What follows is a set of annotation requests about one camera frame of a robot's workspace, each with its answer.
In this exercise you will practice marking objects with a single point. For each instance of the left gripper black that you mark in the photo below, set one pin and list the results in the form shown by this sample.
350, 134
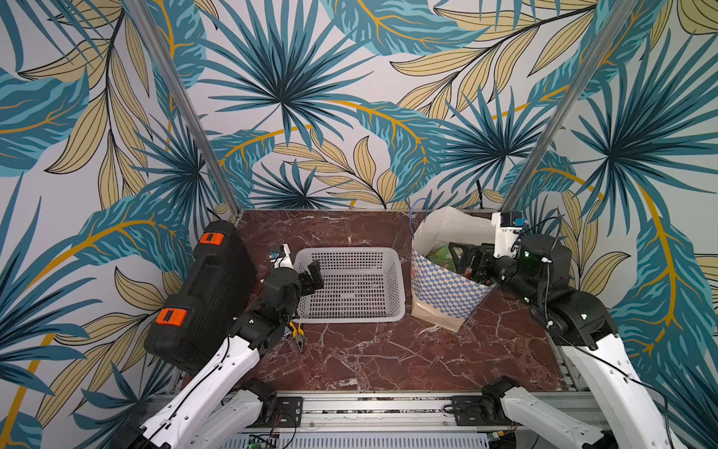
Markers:
316, 275

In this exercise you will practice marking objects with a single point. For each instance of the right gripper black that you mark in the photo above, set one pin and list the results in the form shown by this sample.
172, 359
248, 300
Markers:
480, 263

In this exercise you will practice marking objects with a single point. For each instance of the red green soup packet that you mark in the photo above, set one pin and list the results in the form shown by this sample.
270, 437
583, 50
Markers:
443, 257

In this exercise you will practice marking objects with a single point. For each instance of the white blue checkered paper bag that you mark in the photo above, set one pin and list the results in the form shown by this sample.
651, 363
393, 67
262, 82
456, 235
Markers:
441, 294

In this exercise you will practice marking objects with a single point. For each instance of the grey plastic basket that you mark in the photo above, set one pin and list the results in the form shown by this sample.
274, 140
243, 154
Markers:
362, 285

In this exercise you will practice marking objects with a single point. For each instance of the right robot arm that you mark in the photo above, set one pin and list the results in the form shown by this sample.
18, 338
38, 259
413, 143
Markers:
536, 268

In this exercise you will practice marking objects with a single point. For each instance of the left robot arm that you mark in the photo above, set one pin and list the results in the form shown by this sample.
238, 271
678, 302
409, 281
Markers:
195, 418

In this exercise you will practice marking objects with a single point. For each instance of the yellow black pliers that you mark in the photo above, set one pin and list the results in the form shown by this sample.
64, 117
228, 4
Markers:
298, 335

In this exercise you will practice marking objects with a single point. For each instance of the black tool case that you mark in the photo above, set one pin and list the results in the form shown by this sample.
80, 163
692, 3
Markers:
193, 323

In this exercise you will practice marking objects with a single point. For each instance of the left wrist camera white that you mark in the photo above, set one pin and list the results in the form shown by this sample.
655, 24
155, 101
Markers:
280, 257

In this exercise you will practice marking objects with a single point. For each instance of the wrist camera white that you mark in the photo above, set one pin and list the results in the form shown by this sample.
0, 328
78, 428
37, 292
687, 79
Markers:
508, 228
280, 257

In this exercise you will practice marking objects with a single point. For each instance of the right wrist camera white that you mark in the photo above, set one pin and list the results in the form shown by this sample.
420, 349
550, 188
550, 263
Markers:
508, 228

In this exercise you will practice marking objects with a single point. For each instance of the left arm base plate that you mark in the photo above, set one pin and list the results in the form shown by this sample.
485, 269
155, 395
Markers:
281, 412

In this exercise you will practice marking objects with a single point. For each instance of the aluminium front rail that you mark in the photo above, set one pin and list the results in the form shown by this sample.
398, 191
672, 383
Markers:
424, 411

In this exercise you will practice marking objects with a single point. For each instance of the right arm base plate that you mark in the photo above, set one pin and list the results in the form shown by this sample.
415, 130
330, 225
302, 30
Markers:
472, 411

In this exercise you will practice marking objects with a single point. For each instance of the right aluminium corner post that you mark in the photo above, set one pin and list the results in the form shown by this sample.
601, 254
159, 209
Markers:
585, 71

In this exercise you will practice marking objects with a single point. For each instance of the aluminium corner post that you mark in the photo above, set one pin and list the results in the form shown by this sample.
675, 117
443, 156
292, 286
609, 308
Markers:
151, 36
585, 71

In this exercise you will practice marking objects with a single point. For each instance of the left aluminium corner post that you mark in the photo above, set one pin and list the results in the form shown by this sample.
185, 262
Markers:
151, 36

